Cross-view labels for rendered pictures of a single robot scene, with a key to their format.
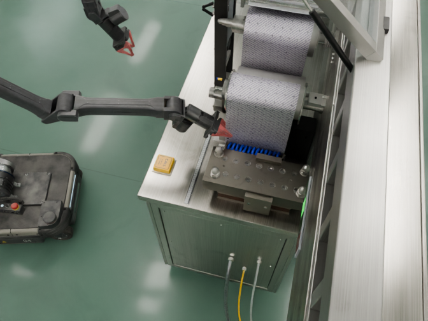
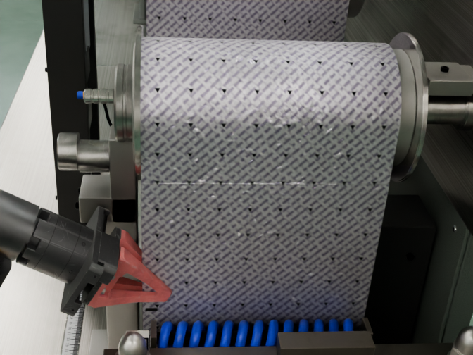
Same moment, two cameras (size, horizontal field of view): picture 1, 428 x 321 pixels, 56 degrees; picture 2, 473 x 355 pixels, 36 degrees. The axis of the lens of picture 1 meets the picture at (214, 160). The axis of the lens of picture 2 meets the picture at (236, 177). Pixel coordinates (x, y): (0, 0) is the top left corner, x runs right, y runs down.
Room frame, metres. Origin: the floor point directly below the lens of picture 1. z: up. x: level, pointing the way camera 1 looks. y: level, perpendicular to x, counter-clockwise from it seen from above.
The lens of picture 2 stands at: (0.37, 0.09, 1.54)
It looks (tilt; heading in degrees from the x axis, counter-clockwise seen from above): 30 degrees down; 338
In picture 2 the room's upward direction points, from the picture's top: 4 degrees clockwise
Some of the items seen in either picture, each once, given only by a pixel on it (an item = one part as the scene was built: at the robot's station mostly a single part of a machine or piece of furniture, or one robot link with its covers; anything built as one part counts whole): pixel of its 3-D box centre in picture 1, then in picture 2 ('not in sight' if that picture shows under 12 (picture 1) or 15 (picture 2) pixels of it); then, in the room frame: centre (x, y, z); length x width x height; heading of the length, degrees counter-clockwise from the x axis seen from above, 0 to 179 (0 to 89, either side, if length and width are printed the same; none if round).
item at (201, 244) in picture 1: (268, 75); not in sight; (1.89, -0.35, 0.43); 2.52 x 0.64 x 0.86; 165
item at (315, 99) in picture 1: (317, 99); (449, 76); (0.92, -0.35, 1.28); 0.06 x 0.05 x 0.02; 75
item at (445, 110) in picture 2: (313, 106); (436, 108); (0.92, -0.34, 1.25); 0.07 x 0.04 x 0.04; 75
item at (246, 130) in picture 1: (256, 134); (260, 261); (0.90, -0.16, 1.11); 0.23 x 0.01 x 0.18; 75
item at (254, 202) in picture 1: (257, 204); not in sight; (0.68, -0.16, 0.96); 0.10 x 0.03 x 0.11; 75
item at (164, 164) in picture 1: (164, 164); not in sight; (0.90, 0.21, 0.91); 0.07 x 0.07 x 0.02; 75
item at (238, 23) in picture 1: (241, 24); not in sight; (1.24, -0.10, 1.33); 0.06 x 0.06 x 0.06; 75
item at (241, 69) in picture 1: (269, 87); not in sight; (1.08, -0.21, 1.17); 0.26 x 0.12 x 0.12; 75
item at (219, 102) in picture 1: (221, 116); (109, 249); (1.04, -0.03, 1.05); 0.06 x 0.05 x 0.31; 75
